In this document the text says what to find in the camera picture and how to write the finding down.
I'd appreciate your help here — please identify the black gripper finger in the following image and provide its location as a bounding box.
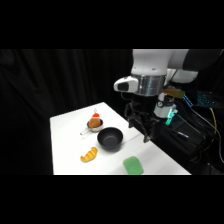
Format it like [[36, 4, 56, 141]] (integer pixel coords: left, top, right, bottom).
[[127, 113, 138, 130], [141, 119, 156, 145]]

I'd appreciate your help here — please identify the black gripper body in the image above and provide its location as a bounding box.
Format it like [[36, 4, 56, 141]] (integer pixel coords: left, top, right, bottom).
[[124, 93, 160, 129]]

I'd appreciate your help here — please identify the green status light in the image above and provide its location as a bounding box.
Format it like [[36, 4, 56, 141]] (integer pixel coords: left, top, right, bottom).
[[165, 107, 178, 127]]

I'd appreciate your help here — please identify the black bowl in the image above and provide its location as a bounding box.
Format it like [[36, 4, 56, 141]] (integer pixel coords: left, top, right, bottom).
[[96, 126, 125, 151]]

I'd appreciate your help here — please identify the black equipment box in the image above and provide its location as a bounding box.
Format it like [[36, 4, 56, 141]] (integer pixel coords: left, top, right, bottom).
[[151, 99, 209, 169]]

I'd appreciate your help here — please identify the white blue pen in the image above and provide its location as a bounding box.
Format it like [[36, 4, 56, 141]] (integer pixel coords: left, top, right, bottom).
[[176, 130, 190, 139]]

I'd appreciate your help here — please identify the green soap-shaped block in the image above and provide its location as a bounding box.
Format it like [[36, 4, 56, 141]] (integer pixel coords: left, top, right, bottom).
[[122, 155, 145, 176]]

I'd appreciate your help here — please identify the brown plush toy, red hat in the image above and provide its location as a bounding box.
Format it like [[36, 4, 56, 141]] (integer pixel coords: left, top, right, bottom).
[[88, 112, 103, 129]]

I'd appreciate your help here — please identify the toy croissant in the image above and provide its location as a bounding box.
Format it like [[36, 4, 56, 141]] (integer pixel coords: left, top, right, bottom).
[[79, 146, 99, 164]]

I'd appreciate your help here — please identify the keyboard with blue backlight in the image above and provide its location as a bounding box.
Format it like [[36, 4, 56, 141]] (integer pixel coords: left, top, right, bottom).
[[195, 89, 224, 110]]

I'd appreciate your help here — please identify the black curtain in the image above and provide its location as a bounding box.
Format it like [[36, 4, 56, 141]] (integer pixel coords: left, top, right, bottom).
[[0, 49, 224, 176]]

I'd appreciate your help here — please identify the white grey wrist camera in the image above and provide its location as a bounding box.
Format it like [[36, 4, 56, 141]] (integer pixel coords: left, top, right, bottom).
[[113, 76, 140, 94]]

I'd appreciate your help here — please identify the yellow wrist cable tag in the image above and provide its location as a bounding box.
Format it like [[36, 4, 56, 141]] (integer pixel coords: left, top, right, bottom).
[[162, 87, 186, 100]]

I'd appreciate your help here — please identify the small metal pot with handle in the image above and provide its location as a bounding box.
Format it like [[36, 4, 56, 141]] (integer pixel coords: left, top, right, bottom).
[[79, 119, 105, 136]]

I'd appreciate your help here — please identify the yellow cable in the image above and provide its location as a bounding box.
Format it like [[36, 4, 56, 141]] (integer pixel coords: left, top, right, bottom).
[[208, 107, 224, 164]]

